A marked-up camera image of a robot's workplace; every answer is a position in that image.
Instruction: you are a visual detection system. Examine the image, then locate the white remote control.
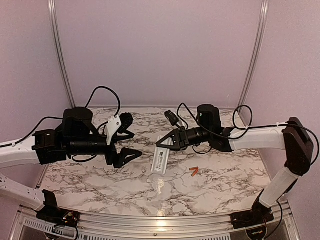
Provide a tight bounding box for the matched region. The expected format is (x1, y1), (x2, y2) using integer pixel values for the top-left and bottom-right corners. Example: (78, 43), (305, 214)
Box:
(151, 146), (170, 176)

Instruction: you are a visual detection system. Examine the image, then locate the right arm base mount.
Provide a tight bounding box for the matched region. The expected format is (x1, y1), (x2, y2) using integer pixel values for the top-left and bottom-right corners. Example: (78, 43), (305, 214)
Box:
(230, 193), (275, 229)

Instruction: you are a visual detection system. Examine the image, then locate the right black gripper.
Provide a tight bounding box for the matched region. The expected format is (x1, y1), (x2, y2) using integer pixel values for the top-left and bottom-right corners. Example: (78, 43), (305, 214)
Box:
(157, 125), (212, 151)

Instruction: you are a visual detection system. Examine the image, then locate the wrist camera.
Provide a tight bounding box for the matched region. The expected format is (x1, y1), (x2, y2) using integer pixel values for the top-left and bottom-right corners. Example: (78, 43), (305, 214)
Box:
(103, 112), (134, 146)
(164, 110), (187, 130)

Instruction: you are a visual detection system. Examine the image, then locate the front aluminium rail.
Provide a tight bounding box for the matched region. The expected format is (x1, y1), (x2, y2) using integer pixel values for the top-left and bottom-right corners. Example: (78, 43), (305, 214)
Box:
(8, 202), (301, 240)

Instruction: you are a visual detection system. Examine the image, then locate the aluminium frame post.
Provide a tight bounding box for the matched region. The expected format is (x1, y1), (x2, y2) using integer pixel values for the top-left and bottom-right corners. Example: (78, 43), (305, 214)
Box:
(47, 0), (76, 108)
(237, 0), (270, 106)

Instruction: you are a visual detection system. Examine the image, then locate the right aluminium frame post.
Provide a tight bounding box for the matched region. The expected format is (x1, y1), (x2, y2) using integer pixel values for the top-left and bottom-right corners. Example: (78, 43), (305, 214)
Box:
(237, 0), (270, 106)

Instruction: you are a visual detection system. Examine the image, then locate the orange battery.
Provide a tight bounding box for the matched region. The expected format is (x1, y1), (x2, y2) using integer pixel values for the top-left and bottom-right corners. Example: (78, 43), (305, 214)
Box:
(189, 167), (199, 171)
(191, 169), (199, 177)

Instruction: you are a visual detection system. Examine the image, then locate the left aluminium frame post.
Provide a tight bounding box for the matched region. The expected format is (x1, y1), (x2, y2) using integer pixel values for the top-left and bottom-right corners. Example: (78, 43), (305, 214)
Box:
(47, 0), (76, 108)

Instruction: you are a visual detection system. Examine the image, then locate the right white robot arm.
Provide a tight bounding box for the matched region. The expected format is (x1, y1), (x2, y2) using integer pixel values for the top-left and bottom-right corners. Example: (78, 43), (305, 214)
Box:
(156, 104), (320, 224)

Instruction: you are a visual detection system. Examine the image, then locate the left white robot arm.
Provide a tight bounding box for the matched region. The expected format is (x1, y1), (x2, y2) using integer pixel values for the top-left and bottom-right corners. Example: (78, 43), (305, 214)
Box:
(0, 107), (142, 169)

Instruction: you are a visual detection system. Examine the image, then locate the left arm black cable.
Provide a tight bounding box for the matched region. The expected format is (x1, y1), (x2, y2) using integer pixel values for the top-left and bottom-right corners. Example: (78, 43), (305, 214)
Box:
(12, 86), (122, 161)

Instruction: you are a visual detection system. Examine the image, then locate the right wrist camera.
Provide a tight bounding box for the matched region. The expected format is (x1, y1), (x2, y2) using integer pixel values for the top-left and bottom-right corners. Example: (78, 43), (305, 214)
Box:
(164, 110), (187, 130)

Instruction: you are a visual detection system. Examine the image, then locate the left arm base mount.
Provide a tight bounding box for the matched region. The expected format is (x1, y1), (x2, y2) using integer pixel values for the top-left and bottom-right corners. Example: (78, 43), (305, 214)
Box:
(36, 189), (80, 228)

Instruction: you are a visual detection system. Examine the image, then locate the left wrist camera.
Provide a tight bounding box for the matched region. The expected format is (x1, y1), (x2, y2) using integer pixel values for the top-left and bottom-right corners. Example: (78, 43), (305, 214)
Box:
(103, 112), (134, 146)

